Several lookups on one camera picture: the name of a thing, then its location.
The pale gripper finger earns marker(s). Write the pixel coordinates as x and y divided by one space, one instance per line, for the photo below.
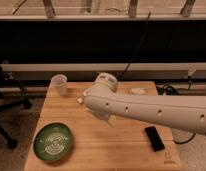
110 122

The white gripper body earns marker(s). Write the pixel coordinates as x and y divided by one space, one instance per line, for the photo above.
101 115

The green ceramic bowl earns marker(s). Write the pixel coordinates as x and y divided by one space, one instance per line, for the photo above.
53 142

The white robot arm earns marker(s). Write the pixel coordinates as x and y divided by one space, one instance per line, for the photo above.
186 113

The white crumpled cloth pad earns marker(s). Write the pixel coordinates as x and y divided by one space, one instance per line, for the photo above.
138 91

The black smartphone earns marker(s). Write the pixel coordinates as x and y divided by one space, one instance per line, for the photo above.
154 138

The clear plastic cup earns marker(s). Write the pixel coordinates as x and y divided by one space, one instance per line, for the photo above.
59 82

